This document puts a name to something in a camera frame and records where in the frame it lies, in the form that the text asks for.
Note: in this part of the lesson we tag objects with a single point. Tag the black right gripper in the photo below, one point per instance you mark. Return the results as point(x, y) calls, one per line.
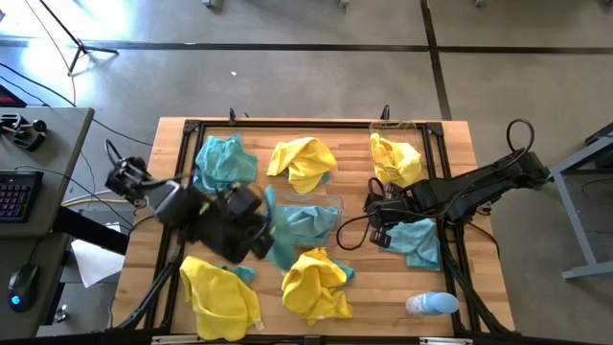
point(390, 208)

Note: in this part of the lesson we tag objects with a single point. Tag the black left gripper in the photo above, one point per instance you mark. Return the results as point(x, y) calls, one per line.
point(234, 235)

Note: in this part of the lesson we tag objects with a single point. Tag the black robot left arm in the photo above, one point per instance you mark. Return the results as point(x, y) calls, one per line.
point(165, 201)

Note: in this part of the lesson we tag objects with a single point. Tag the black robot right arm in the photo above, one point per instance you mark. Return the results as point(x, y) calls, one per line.
point(479, 189)

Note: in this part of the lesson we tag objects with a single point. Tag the clear plastic basket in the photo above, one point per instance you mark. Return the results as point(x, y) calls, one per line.
point(325, 199)
point(392, 125)

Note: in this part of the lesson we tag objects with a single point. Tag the plastic bottle with blue label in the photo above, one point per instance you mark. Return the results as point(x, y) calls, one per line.
point(433, 304)

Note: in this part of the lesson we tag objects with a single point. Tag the metal hinge plate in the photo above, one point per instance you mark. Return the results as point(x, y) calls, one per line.
point(177, 339)
point(445, 341)

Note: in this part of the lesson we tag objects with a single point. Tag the black table clamp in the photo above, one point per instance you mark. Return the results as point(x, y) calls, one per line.
point(385, 113)
point(233, 116)

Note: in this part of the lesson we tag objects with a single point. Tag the white paper sheet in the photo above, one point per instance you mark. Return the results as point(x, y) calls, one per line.
point(96, 263)

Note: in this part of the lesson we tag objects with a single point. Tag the black desk leg bar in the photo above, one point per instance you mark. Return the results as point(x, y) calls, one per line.
point(91, 231)

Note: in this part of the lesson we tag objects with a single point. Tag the small metal caster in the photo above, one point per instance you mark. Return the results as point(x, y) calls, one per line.
point(60, 314)

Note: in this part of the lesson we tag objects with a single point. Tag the grey office desk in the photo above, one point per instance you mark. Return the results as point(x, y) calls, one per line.
point(57, 153)

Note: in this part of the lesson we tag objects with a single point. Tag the grey furniture foot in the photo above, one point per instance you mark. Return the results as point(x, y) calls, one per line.
point(481, 2)
point(213, 3)
point(343, 2)

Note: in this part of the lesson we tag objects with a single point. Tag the black computer mouse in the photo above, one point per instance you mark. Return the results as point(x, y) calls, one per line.
point(24, 282)

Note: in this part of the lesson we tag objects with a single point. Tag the black backlit keyboard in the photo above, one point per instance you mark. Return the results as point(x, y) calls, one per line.
point(19, 196)

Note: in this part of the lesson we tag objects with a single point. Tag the black desk clamp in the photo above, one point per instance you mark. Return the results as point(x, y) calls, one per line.
point(29, 139)

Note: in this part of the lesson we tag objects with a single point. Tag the black tripod stand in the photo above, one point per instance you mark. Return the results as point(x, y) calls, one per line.
point(79, 45)

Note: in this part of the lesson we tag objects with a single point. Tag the black device with red face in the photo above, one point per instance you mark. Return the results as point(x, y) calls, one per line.
point(9, 98)

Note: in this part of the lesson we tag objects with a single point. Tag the black aluminium table frame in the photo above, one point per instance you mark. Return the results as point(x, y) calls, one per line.
point(311, 124)

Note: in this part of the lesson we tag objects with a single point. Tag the grey metal cart frame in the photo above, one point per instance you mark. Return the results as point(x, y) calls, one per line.
point(591, 269)

